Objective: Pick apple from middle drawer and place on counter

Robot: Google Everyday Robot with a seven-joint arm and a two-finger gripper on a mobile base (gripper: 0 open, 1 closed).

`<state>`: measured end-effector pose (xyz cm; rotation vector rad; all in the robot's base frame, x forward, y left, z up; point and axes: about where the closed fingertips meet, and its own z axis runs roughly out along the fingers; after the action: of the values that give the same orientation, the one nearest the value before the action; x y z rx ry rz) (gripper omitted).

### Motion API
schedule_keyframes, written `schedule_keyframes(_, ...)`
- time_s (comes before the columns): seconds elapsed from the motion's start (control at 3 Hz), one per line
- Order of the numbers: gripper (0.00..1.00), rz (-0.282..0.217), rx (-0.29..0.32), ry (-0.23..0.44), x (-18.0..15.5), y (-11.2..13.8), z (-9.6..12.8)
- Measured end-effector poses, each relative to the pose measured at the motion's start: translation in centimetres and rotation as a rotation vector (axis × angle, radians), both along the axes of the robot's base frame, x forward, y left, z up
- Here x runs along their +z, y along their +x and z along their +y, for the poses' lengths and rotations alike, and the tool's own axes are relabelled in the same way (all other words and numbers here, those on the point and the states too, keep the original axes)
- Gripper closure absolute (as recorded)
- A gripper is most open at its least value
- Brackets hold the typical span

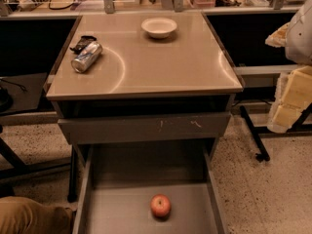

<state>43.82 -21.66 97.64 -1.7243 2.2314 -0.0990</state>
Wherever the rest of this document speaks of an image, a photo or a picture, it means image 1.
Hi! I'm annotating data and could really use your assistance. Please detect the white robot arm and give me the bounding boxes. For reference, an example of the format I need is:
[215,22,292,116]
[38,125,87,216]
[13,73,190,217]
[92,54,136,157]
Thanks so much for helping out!
[265,0,312,134]

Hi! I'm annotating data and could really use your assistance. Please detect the black crumpled snack wrapper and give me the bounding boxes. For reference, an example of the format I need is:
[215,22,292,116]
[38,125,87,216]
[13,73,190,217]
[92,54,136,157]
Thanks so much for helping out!
[70,35,97,55]

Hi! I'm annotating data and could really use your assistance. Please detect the silver soda can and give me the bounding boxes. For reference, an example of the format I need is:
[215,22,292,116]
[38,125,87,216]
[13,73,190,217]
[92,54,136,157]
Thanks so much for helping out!
[71,41,102,73]

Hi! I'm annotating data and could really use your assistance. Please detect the grey drawer cabinet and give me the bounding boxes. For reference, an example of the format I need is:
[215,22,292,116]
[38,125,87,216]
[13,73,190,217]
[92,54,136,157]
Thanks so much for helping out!
[43,11,246,203]

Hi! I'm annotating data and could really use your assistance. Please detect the white bowl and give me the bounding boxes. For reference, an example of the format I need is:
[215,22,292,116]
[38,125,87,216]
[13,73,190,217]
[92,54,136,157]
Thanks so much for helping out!
[141,18,177,39]

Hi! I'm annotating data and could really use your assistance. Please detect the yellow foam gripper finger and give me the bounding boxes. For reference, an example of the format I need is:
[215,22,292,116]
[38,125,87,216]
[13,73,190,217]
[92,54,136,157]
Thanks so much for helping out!
[267,65,312,134]
[265,22,289,48]

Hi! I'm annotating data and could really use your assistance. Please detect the black table leg right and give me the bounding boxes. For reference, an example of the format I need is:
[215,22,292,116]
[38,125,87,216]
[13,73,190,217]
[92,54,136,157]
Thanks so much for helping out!
[240,106,270,162]

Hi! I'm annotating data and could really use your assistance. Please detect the red apple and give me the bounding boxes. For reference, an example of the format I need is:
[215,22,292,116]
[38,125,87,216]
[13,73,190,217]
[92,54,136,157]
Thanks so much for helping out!
[150,194,172,217]

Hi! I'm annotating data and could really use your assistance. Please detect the black table leg left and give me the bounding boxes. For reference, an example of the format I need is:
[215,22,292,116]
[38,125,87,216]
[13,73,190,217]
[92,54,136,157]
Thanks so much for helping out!
[0,137,71,179]

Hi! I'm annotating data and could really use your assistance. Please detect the black table leg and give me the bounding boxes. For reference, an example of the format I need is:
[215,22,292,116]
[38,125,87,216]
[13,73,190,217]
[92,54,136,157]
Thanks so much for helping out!
[240,106,270,162]
[0,137,71,179]

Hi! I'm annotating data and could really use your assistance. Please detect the person leg tan trousers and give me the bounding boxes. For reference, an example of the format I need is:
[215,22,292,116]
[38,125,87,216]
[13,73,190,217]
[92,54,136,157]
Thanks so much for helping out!
[0,196,74,234]

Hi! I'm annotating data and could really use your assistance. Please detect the open middle drawer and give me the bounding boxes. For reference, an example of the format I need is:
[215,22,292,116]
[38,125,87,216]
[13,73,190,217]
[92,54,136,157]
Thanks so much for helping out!
[73,140,229,234]

